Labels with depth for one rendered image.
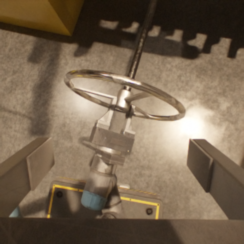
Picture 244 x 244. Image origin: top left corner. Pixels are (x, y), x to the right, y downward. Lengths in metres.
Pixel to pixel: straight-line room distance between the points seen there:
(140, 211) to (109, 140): 0.68
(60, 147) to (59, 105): 0.36
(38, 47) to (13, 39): 0.29
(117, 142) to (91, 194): 0.16
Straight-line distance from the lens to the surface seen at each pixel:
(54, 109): 1.65
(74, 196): 1.21
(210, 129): 1.50
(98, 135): 0.53
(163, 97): 0.42
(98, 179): 0.54
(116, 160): 0.48
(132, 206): 1.14
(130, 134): 0.57
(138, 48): 0.63
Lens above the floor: 1.41
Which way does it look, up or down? 78 degrees down
